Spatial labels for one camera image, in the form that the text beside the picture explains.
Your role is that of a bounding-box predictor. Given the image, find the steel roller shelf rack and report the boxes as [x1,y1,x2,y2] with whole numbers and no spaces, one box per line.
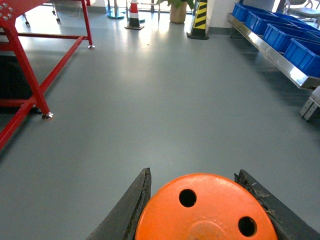
[227,13,320,121]

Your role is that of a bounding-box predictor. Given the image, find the red white traffic cone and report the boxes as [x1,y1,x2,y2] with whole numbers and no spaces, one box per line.
[125,0,144,30]

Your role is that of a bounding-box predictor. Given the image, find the blue bin on shelf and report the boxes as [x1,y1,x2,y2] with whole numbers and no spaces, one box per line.
[284,38,320,78]

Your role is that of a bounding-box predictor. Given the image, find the red metal table frame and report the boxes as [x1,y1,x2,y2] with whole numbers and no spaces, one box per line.
[0,0,95,148]

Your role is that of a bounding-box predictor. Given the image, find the yellow black striped cone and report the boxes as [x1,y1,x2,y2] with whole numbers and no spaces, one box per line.
[186,0,209,40]

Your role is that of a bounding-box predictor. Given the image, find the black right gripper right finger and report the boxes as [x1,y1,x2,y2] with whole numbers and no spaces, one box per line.
[234,169,320,240]

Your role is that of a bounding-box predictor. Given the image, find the potted green plant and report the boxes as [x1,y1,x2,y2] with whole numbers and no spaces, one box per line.
[156,0,195,24]

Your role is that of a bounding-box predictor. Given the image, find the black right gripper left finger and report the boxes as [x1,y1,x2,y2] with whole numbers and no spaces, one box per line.
[87,167,152,240]

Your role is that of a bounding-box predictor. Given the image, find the orange cylindrical cap 4680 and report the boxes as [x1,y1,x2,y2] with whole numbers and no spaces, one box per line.
[135,173,278,240]

